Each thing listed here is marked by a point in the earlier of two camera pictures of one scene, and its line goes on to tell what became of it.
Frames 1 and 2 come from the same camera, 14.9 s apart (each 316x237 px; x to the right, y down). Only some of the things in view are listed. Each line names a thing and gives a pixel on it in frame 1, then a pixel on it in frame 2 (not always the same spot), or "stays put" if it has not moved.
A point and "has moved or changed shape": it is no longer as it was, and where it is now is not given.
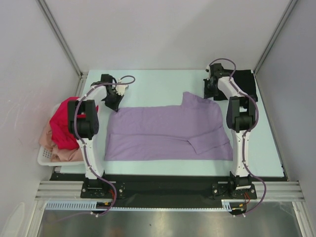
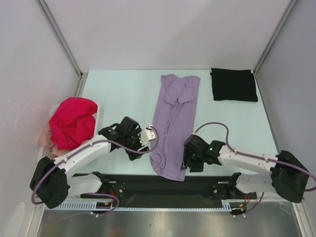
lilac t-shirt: x=192 y=131 has moved or changed shape
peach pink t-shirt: x=58 y=154 stays put
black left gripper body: x=113 y=100 -> x=132 y=140
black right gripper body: x=209 y=89 -> x=193 y=160
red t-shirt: x=59 y=125 stays put
